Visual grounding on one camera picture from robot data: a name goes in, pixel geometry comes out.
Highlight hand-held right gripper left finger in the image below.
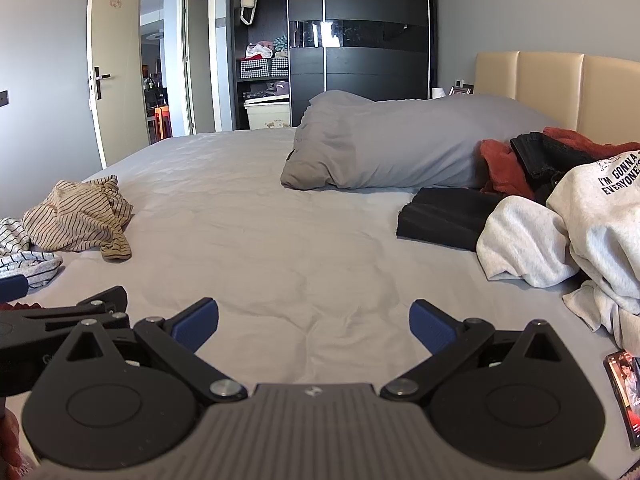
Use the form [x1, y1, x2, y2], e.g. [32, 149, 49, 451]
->
[65, 297, 248, 403]

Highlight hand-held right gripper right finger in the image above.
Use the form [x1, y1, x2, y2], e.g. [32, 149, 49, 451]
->
[380, 299, 576, 403]

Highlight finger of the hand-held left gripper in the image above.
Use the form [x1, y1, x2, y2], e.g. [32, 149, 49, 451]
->
[0, 286, 130, 346]
[0, 274, 29, 303]

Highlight light grey printed sweatshirt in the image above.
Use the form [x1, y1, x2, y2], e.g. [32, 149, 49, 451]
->
[545, 150, 640, 356]

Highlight purple folded clothes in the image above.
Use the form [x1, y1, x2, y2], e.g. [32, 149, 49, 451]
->
[247, 80, 291, 101]

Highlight pile of mixed clothes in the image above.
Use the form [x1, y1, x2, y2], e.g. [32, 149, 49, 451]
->
[245, 35, 288, 59]

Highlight white striped shirt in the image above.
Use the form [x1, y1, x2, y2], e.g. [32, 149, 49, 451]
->
[0, 216, 64, 291]

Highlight beige striped shirt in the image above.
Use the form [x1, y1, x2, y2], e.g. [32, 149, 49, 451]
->
[22, 175, 135, 262]

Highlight black folded cloth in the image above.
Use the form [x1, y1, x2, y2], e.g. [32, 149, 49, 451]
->
[396, 187, 506, 253]

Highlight rust red fleece garment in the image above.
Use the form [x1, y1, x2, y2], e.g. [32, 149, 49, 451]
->
[479, 127, 640, 201]

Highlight grey pillow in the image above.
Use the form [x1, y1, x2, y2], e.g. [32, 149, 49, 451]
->
[280, 90, 571, 192]

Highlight black garment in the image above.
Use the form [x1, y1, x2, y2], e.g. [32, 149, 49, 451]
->
[510, 131, 608, 206]

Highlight red stool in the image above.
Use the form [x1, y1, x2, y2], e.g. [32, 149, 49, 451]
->
[152, 106, 173, 142]

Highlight smartphone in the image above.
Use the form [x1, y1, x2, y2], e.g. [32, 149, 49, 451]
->
[603, 350, 640, 450]

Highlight white storage box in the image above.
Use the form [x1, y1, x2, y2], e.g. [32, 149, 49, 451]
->
[243, 98, 292, 131]

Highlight beige room door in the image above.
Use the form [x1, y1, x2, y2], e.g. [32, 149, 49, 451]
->
[86, 0, 151, 170]

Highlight black wardrobe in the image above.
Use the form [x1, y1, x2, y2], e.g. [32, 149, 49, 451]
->
[230, 0, 438, 133]

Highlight white inner door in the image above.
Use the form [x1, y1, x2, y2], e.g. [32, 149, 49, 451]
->
[181, 0, 216, 136]

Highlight beige padded headboard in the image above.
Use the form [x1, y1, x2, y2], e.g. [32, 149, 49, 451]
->
[474, 51, 640, 153]

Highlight pendant lamp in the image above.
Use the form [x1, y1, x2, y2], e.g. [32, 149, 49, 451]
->
[147, 0, 165, 41]

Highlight metal door handle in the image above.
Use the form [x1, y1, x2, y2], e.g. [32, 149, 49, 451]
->
[87, 66, 112, 101]

